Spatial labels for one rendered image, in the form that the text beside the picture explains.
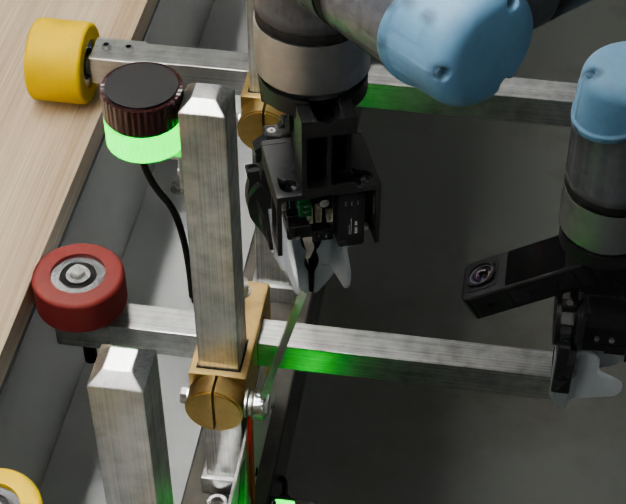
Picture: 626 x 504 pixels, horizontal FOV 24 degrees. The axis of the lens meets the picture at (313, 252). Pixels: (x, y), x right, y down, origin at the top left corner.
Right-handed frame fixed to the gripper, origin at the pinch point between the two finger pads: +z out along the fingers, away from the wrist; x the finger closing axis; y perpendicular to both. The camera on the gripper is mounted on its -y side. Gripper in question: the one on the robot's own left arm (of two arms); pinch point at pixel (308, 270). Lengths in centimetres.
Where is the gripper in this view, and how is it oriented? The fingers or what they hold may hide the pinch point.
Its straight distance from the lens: 109.9
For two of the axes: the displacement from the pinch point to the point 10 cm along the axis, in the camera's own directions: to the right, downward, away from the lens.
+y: 2.0, 6.6, -7.2
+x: 9.8, -1.4, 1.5
